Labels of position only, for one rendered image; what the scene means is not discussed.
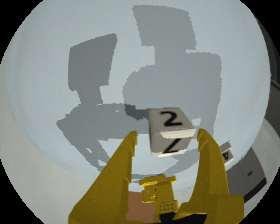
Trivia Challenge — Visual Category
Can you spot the white number cube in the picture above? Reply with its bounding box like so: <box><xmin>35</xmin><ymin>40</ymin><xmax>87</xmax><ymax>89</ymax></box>
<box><xmin>222</xmin><ymin>150</ymin><xmax>234</xmax><ymax>166</ymax></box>
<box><xmin>149</xmin><ymin>108</ymin><xmax>196</xmax><ymax>157</ymax></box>

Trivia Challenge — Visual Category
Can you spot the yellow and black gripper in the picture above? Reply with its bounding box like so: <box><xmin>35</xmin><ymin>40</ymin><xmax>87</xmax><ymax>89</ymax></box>
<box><xmin>68</xmin><ymin>128</ymin><xmax>244</xmax><ymax>224</ymax></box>

